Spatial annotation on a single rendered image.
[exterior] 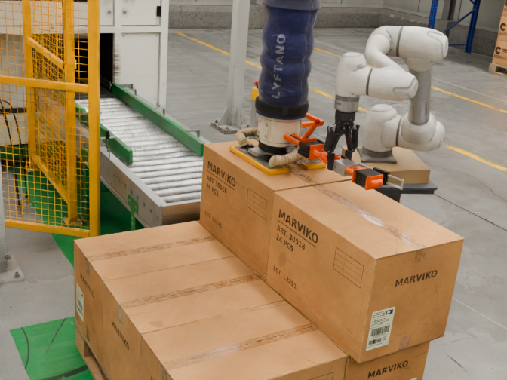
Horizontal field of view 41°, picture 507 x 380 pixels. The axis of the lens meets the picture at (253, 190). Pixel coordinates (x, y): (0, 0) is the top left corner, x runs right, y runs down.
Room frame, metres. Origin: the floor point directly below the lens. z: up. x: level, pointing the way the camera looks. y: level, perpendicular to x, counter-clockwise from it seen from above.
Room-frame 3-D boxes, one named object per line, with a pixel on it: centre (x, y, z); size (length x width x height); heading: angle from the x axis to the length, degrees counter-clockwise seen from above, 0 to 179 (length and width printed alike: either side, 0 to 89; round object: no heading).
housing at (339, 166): (2.44, -0.34, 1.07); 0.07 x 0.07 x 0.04; 32
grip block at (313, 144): (2.62, -0.22, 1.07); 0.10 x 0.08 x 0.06; 122
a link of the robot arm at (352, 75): (2.48, -0.33, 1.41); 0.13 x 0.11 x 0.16; 70
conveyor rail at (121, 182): (4.00, 1.03, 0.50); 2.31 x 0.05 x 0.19; 32
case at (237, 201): (2.82, -0.09, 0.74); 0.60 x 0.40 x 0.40; 33
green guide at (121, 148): (4.33, 1.17, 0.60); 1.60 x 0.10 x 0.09; 32
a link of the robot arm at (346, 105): (2.48, -0.32, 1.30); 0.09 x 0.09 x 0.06
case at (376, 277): (2.30, -0.41, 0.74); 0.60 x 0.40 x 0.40; 33
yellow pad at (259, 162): (2.78, -0.01, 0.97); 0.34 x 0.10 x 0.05; 32
